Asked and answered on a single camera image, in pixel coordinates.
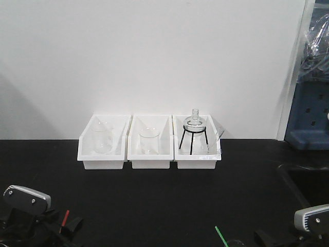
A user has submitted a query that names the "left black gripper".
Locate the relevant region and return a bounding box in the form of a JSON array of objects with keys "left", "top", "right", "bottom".
[{"left": 1, "top": 208, "right": 83, "bottom": 246}]

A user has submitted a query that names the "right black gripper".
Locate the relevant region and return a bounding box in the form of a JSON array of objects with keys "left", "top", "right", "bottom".
[{"left": 254, "top": 230, "right": 328, "bottom": 246}]

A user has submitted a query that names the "green plastic spoon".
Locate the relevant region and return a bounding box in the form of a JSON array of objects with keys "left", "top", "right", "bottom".
[{"left": 214, "top": 226, "right": 228, "bottom": 247}]

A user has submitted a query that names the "red plastic spoon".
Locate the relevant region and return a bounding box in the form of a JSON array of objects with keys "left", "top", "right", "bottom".
[{"left": 59, "top": 209, "right": 70, "bottom": 233}]

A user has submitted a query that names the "left white storage bin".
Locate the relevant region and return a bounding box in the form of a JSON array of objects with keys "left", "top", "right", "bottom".
[{"left": 77, "top": 114, "right": 132, "bottom": 170}]

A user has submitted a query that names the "white storage bin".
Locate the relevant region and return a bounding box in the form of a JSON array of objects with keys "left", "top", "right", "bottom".
[
  {"left": 172, "top": 115, "right": 222, "bottom": 169},
  {"left": 77, "top": 114, "right": 132, "bottom": 170},
  {"left": 127, "top": 115, "right": 174, "bottom": 169}
]

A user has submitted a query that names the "right white storage bin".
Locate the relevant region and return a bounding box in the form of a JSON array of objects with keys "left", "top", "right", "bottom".
[{"left": 172, "top": 115, "right": 222, "bottom": 169}]

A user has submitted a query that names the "clear plastic sheet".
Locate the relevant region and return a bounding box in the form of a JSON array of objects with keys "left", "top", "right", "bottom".
[{"left": 206, "top": 124, "right": 225, "bottom": 155}]

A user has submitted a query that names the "blue plastic rack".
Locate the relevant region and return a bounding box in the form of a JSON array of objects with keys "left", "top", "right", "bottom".
[{"left": 284, "top": 81, "right": 328, "bottom": 150}]

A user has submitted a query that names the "left glass beaker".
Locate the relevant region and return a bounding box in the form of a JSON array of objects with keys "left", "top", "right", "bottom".
[{"left": 92, "top": 121, "right": 113, "bottom": 154}]

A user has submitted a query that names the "glass beaker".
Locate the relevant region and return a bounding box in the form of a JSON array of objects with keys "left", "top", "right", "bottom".
[
  {"left": 92, "top": 121, "right": 113, "bottom": 154},
  {"left": 139, "top": 128, "right": 160, "bottom": 155}
]

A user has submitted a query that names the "round glass flask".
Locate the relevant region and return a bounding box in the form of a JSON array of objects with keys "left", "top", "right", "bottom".
[{"left": 183, "top": 109, "right": 206, "bottom": 132}]

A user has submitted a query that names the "middle white storage bin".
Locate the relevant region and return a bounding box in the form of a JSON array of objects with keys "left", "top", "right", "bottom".
[{"left": 127, "top": 115, "right": 174, "bottom": 169}]

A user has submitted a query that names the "middle glass beaker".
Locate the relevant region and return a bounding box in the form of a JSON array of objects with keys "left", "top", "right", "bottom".
[{"left": 139, "top": 128, "right": 160, "bottom": 155}]

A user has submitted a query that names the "clear plastic bag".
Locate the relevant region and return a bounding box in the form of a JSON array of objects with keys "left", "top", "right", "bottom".
[{"left": 298, "top": 1, "right": 328, "bottom": 83}]

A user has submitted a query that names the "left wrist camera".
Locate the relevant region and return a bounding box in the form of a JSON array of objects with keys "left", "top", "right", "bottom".
[{"left": 3, "top": 185, "right": 51, "bottom": 215}]

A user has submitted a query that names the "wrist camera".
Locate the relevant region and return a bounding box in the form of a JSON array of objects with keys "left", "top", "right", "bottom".
[
  {"left": 294, "top": 204, "right": 328, "bottom": 235},
  {"left": 3, "top": 185, "right": 51, "bottom": 215}
]

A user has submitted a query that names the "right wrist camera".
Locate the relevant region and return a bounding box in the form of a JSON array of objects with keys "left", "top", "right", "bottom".
[{"left": 294, "top": 204, "right": 328, "bottom": 235}]

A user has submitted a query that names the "black wire tripod stand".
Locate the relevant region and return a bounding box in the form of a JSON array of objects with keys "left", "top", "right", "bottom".
[{"left": 179, "top": 126, "right": 208, "bottom": 155}]

